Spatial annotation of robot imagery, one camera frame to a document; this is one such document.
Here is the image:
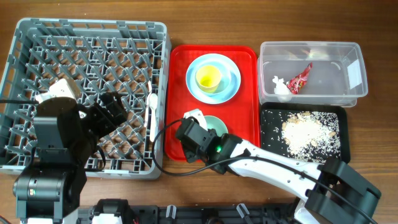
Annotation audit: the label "red plastic tray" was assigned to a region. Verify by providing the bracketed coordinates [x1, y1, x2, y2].
[165, 45, 260, 146]

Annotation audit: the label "light blue bowl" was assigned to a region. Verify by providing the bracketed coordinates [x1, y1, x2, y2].
[195, 64, 231, 95]

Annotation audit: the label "yellow plastic cup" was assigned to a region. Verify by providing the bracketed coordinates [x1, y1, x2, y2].
[195, 65, 222, 93]

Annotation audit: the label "grey dishwasher rack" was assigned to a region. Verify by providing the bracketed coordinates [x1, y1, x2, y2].
[1, 18, 172, 180]

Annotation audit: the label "white plastic spoon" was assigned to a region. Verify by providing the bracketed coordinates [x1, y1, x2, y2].
[149, 93, 158, 142]

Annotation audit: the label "light blue plate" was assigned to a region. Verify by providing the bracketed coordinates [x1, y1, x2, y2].
[186, 54, 241, 105]

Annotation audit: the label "spilled rice and peanuts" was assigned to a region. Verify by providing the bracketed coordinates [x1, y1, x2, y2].
[282, 112, 335, 155]

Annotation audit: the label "red snack wrapper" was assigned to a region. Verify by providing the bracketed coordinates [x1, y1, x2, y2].
[287, 63, 313, 95]

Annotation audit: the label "green bowl with food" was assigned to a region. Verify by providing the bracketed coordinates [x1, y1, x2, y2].
[205, 115, 228, 136]

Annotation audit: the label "white tissue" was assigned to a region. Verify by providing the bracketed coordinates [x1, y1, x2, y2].
[272, 76, 292, 103]

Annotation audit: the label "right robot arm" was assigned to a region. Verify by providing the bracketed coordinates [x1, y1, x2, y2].
[175, 118, 381, 223]

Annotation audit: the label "black plastic tray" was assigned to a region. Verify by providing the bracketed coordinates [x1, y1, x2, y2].
[259, 102, 351, 163]

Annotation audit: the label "clear plastic bin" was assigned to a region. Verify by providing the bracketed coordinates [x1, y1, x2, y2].
[257, 41, 368, 107]

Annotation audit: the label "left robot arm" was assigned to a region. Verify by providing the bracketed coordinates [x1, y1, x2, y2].
[13, 92, 127, 223]

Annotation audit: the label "black aluminium base frame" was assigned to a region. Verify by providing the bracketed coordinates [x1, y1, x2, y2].
[76, 199, 296, 224]

